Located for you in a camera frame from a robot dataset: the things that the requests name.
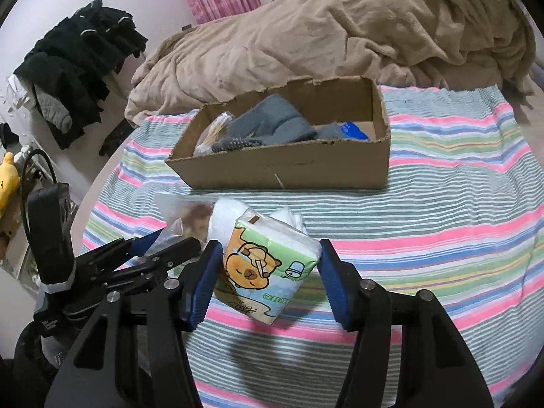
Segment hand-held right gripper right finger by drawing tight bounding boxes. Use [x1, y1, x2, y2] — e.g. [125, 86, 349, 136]
[319, 238, 496, 408]

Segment grey garment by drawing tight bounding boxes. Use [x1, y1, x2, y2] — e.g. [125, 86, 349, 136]
[34, 84, 74, 134]

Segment white tissue pack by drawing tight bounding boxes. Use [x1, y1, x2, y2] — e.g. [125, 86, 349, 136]
[206, 198, 307, 256]

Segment cardboard box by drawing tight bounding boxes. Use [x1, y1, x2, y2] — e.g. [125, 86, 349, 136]
[165, 75, 392, 191]

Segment blue packet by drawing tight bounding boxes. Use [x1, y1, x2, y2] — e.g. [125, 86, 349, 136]
[339, 121, 371, 141]

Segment clear plastic snack bag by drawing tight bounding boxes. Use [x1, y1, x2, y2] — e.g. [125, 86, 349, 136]
[155, 193, 214, 249]

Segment striped blanket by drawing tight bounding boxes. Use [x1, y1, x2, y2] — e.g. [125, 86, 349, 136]
[81, 85, 544, 408]

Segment beige blanket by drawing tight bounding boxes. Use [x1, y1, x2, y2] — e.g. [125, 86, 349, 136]
[124, 0, 537, 128]

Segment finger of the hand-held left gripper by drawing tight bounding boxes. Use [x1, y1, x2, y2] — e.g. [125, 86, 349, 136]
[75, 227, 171, 282]
[100, 237, 201, 296]

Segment grey socks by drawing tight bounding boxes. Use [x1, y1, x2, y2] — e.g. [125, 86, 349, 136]
[211, 95, 341, 154]

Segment cartoon print tissue pack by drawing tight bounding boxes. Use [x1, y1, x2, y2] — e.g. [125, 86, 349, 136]
[212, 208, 322, 324]

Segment pile of black clothes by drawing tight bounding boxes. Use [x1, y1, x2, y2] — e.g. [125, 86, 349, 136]
[13, 0, 149, 150]

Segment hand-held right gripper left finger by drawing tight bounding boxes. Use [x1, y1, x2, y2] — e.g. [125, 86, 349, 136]
[45, 240, 224, 408]

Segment clear packet of sticks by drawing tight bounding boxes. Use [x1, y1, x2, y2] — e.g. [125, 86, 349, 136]
[193, 113, 235, 156]

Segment yellow plush toy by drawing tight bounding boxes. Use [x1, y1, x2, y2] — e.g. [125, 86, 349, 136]
[0, 152, 21, 214]

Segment black cable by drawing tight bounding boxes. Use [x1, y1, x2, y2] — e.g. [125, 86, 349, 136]
[19, 149, 59, 205]

